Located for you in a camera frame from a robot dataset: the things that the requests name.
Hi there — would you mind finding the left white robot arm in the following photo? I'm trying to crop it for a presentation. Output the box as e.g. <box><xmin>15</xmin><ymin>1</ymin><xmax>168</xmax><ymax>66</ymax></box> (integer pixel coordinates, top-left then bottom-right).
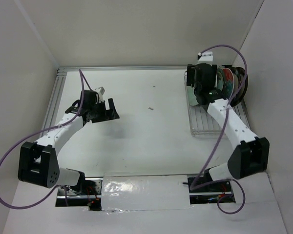
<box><xmin>18</xmin><ymin>87</ymin><xmax>119</xmax><ymax>195</ymax></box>

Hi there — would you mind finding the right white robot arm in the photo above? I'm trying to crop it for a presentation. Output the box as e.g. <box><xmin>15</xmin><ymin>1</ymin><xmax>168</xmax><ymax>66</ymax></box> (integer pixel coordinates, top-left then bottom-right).
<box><xmin>186</xmin><ymin>63</ymin><xmax>270</xmax><ymax>191</ymax></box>

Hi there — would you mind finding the mint green flower plate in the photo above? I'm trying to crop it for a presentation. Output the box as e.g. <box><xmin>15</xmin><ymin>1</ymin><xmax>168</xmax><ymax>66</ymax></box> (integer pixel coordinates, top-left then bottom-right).
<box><xmin>187</xmin><ymin>86</ymin><xmax>198</xmax><ymax>106</ymax></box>
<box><xmin>216</xmin><ymin>68</ymin><xmax>225</xmax><ymax>91</ymax></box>

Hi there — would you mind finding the mint green flower plate front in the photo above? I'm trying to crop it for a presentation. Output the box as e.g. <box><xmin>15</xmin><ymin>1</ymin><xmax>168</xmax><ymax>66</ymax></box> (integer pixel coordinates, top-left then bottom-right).
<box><xmin>216</xmin><ymin>68</ymin><xmax>225</xmax><ymax>91</ymax></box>

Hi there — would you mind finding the aluminium frame rail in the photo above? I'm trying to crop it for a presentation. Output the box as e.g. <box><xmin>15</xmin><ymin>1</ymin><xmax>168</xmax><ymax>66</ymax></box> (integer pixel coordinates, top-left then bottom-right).
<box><xmin>58</xmin><ymin>65</ymin><xmax>187</xmax><ymax>75</ymax></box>
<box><xmin>42</xmin><ymin>71</ymin><xmax>67</xmax><ymax>129</ymax></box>

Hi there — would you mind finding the black rimmed beige plate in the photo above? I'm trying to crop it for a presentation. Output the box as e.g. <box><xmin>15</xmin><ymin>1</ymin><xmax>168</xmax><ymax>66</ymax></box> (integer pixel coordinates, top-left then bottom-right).
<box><xmin>231</xmin><ymin>67</ymin><xmax>245</xmax><ymax>103</ymax></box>
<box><xmin>236</xmin><ymin>67</ymin><xmax>248</xmax><ymax>103</ymax></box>

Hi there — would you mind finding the mint green flower plate back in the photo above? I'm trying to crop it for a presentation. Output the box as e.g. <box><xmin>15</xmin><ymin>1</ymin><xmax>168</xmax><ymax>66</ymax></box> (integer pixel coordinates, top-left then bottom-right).
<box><xmin>187</xmin><ymin>86</ymin><xmax>198</xmax><ymax>106</ymax></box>

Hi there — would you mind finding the black rimmed beige plate front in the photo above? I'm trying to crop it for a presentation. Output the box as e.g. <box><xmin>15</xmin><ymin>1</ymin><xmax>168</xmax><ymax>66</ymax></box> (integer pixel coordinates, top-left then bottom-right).
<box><xmin>236</xmin><ymin>67</ymin><xmax>248</xmax><ymax>103</ymax></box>

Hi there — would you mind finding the aluminium frame rail left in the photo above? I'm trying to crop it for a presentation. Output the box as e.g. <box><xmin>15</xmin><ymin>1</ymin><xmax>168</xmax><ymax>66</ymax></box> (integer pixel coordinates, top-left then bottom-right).
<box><xmin>42</xmin><ymin>71</ymin><xmax>67</xmax><ymax>129</ymax></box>

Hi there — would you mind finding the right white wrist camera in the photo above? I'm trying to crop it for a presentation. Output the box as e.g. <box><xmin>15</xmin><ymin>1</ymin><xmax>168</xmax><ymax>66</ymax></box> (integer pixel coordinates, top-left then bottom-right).
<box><xmin>196</xmin><ymin>51</ymin><xmax>213</xmax><ymax>65</ymax></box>

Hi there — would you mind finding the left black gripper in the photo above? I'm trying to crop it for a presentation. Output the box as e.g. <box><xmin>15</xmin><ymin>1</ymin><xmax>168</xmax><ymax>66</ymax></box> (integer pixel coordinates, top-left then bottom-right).
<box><xmin>90</xmin><ymin>98</ymin><xmax>120</xmax><ymax>123</ymax></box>

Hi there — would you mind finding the red teal floral plate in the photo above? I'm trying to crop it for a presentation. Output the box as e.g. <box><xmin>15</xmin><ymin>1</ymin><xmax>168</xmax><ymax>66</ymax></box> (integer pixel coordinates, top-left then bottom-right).
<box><xmin>222</xmin><ymin>68</ymin><xmax>234</xmax><ymax>99</ymax></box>

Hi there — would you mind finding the aluminium frame rail back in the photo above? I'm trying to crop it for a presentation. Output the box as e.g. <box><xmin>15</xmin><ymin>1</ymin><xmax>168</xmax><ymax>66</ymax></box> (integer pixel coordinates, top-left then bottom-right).
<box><xmin>58</xmin><ymin>65</ymin><xmax>187</xmax><ymax>75</ymax></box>

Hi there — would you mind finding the black rimmed beige plate back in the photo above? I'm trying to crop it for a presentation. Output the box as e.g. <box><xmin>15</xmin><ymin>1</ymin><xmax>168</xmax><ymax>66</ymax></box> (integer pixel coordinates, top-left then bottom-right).
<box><xmin>231</xmin><ymin>67</ymin><xmax>245</xmax><ymax>103</ymax></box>

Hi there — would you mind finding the white foil cover sheet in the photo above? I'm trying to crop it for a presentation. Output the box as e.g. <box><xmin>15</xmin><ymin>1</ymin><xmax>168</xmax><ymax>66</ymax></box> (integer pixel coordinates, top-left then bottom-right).
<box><xmin>101</xmin><ymin>175</ymin><xmax>190</xmax><ymax>212</ymax></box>

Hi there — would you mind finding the white wire dish rack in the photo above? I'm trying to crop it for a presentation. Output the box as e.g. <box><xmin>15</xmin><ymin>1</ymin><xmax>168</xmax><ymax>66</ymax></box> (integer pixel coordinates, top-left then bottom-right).
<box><xmin>184</xmin><ymin>71</ymin><xmax>250</xmax><ymax>139</ymax></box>

